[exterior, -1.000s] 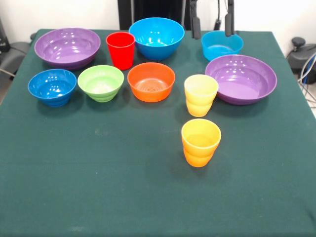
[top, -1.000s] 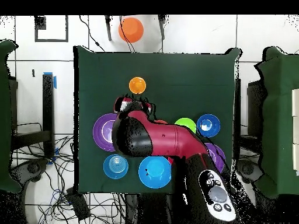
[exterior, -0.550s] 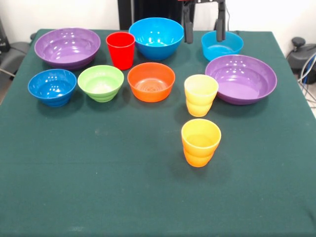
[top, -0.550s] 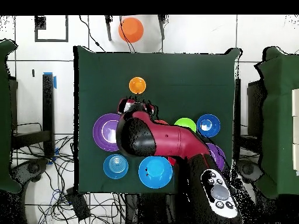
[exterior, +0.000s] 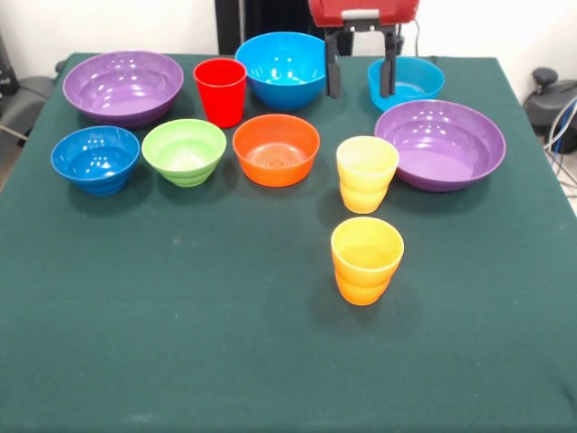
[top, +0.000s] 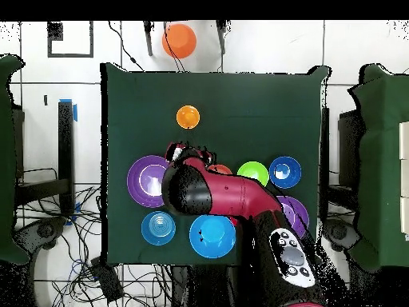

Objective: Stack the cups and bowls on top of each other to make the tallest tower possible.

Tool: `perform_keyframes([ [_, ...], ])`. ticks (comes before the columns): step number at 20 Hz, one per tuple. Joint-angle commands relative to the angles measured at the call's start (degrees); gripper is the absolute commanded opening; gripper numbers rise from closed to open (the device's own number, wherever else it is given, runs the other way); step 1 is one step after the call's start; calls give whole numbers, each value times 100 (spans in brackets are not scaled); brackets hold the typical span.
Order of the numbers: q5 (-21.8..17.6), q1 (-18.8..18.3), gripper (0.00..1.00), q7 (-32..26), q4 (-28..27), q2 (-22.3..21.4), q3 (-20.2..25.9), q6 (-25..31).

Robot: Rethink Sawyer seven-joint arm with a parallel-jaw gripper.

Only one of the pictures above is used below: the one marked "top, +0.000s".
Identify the orange plastic cup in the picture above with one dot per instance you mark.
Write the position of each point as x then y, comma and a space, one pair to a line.
188, 117

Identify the dark green tablecloth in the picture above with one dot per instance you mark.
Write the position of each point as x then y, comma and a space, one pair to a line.
153, 96

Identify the black tripod leg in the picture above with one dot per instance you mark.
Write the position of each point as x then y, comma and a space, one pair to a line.
221, 35
148, 38

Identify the black metal stand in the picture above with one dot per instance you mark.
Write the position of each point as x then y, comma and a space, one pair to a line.
65, 144

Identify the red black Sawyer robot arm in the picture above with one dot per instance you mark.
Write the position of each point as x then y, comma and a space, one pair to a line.
230, 192

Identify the orange-red plastic bowl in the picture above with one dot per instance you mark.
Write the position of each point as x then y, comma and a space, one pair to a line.
220, 169

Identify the green cloth covered table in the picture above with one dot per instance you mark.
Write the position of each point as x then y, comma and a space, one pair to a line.
380, 160
6, 160

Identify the blue tape strip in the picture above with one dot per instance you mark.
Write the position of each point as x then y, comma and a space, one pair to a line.
75, 112

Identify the black metal post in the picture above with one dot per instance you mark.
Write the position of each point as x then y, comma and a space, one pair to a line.
325, 160

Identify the small black object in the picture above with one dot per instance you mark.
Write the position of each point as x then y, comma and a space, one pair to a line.
45, 100

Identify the dark blue plastic bowl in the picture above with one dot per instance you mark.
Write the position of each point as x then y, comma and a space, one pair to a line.
285, 179

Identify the green plastic bowl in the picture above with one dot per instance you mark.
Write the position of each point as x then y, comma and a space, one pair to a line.
255, 171

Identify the large light blue bowl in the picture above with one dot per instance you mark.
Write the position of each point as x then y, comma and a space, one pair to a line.
212, 236

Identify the black grey chair base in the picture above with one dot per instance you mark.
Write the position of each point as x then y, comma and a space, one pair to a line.
43, 230

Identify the white box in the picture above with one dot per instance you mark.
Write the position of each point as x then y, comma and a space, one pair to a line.
405, 216

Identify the black square floor frame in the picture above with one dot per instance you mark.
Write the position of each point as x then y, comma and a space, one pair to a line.
55, 31

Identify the black power adapter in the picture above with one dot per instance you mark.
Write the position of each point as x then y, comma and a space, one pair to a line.
107, 281

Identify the purple plastic bowl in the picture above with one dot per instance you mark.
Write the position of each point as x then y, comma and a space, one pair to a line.
145, 181
297, 214

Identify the small light blue bowl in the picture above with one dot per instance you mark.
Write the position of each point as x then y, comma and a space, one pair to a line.
158, 228

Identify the orange round object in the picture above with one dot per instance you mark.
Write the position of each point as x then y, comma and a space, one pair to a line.
179, 41

